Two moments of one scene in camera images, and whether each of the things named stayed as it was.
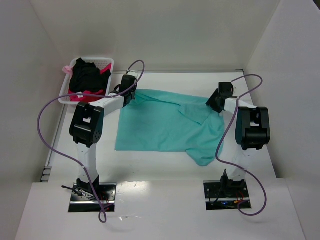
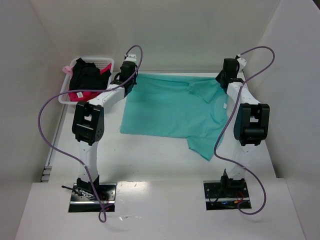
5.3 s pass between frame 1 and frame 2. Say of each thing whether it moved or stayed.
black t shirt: stayed
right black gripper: moved
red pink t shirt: stayed
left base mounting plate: stayed
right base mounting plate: stayed
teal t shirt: moved
